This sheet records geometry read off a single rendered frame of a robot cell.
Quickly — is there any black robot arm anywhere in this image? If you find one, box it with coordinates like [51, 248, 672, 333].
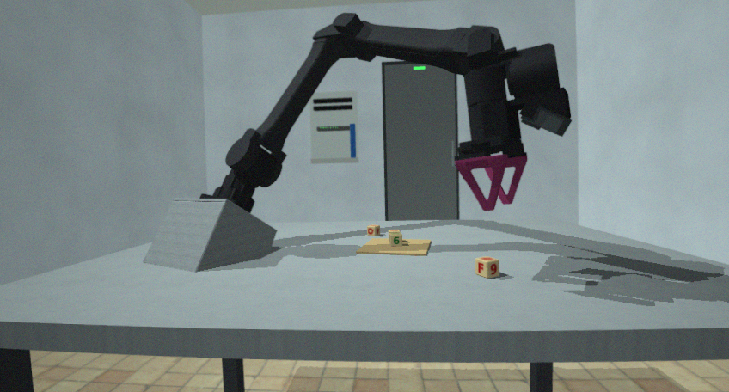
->
[200, 13, 572, 213]

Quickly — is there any tan flat mat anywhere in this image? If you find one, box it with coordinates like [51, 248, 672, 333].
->
[356, 238, 431, 256]

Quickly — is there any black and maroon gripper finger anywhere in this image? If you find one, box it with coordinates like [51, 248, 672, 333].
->
[484, 156, 527, 204]
[455, 155, 508, 211]

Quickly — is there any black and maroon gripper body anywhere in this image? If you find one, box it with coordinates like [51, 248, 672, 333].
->
[454, 100, 527, 161]

